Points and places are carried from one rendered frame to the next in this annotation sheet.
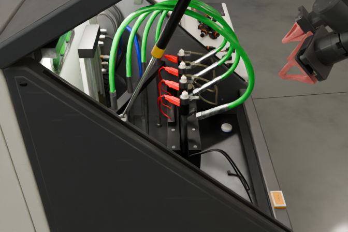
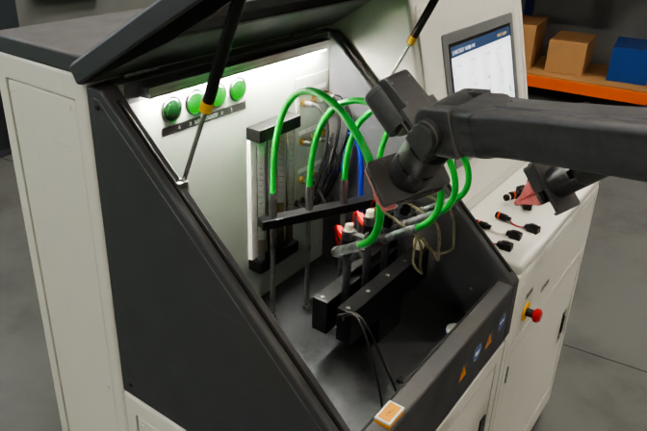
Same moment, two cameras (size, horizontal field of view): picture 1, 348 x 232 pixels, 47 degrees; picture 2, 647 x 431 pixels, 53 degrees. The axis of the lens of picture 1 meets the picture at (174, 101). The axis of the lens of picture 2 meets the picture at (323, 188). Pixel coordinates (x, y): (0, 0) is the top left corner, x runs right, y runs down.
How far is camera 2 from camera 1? 0.67 m
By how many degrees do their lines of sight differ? 33
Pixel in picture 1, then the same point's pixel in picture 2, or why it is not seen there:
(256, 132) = (457, 335)
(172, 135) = (335, 285)
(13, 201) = (87, 245)
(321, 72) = (384, 193)
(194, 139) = (357, 300)
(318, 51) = (390, 164)
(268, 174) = (413, 386)
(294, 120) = not seen: outside the picture
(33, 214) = (99, 270)
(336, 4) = (375, 92)
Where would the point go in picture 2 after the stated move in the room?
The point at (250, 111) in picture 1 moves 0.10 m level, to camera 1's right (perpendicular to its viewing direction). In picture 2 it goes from (480, 310) to (526, 328)
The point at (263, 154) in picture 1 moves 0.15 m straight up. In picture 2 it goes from (436, 363) to (445, 296)
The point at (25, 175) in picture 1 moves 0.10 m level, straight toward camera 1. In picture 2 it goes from (95, 215) to (67, 241)
